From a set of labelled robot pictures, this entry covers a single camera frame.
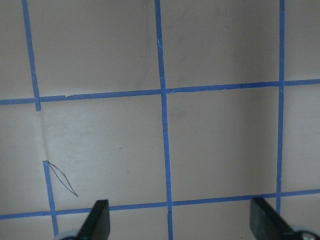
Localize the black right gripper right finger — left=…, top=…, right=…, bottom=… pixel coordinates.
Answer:
left=249, top=197, right=295, bottom=240

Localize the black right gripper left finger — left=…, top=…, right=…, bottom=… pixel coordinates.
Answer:
left=76, top=199, right=110, bottom=240

